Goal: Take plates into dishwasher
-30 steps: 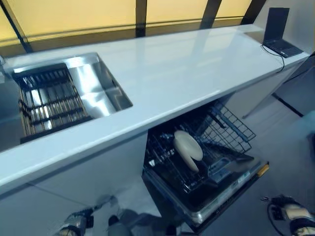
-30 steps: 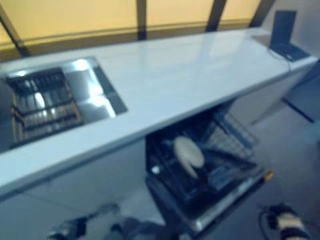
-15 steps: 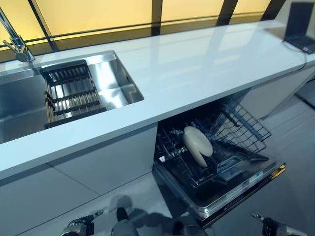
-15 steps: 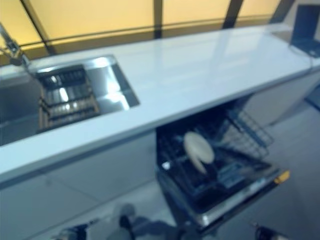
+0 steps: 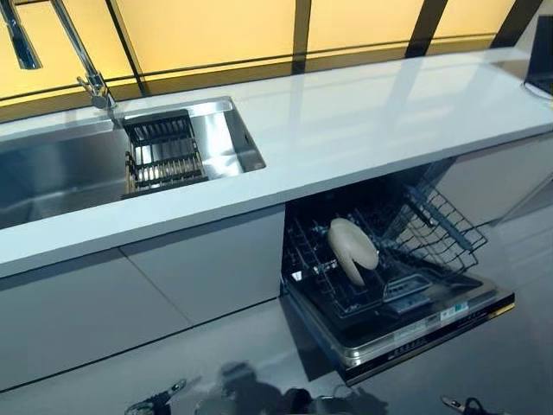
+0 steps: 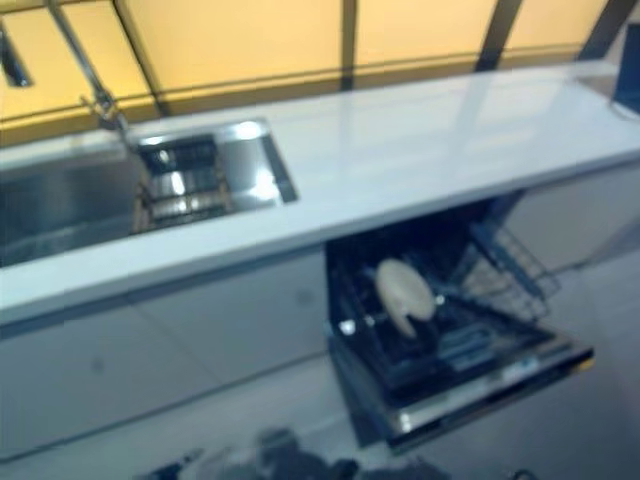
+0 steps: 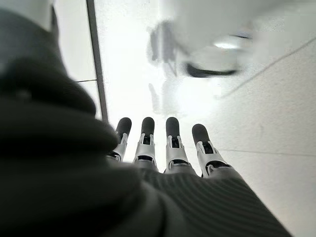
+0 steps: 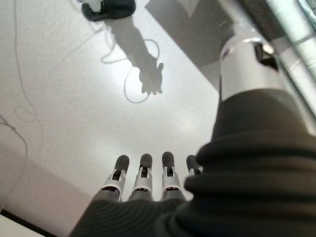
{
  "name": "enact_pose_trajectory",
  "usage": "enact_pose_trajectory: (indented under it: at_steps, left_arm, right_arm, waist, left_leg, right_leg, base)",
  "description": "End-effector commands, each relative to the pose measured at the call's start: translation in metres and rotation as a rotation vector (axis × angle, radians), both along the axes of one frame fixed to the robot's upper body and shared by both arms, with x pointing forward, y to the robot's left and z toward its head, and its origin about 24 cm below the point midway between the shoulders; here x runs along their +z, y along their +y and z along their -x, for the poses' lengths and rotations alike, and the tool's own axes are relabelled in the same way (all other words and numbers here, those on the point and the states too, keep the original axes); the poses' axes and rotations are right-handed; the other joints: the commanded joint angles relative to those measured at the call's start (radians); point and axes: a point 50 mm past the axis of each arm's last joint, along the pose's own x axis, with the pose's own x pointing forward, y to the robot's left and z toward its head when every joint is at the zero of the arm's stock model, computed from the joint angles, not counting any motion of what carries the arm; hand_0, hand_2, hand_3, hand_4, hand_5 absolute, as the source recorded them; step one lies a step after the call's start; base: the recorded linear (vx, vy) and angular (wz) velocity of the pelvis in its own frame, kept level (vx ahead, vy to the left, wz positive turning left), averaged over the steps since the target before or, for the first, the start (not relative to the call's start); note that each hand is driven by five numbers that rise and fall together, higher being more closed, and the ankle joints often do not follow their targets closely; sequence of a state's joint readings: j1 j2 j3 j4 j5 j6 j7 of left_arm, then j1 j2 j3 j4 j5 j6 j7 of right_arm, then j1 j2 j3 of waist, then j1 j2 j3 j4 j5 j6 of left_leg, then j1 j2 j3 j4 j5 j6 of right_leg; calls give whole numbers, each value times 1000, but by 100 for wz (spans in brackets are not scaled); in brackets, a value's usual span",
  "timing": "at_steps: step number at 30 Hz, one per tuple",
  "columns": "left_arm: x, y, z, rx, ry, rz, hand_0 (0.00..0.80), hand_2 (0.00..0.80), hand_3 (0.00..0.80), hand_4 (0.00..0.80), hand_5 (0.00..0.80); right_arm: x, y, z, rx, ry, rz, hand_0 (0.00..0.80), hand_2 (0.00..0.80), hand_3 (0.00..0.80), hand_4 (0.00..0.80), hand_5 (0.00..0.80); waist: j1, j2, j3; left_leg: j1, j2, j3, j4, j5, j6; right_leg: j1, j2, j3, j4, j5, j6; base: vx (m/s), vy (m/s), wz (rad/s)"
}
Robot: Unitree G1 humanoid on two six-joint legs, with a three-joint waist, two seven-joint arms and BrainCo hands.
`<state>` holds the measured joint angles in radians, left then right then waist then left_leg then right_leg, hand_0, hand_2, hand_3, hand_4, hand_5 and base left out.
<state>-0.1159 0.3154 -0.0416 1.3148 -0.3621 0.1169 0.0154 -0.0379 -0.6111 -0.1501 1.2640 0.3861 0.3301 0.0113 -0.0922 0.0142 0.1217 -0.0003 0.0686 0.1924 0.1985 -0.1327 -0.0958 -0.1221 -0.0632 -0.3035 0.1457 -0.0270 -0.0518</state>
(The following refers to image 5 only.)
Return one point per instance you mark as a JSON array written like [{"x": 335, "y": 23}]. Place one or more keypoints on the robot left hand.
[{"x": 157, "y": 402}]

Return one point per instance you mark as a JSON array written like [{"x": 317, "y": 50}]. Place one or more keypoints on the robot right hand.
[{"x": 468, "y": 408}]

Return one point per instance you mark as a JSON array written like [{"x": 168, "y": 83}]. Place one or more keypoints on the dishwasher detergent dispenser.
[{"x": 406, "y": 287}]

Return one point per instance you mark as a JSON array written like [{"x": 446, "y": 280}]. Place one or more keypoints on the white cabinet door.
[
  {"x": 497, "y": 181},
  {"x": 86, "y": 311},
  {"x": 207, "y": 263}
]

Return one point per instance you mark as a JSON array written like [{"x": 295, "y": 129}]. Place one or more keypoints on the stainless steel sink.
[{"x": 52, "y": 173}]

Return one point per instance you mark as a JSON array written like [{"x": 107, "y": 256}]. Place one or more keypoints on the black sink drying rack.
[{"x": 160, "y": 125}]

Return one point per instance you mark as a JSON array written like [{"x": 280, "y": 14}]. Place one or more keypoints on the chrome gooseneck faucet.
[{"x": 93, "y": 82}]

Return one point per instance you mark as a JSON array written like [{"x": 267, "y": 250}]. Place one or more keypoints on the black boxy appliance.
[{"x": 542, "y": 56}]

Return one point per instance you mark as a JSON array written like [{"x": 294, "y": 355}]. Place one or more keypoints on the dark window frame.
[{"x": 302, "y": 34}]

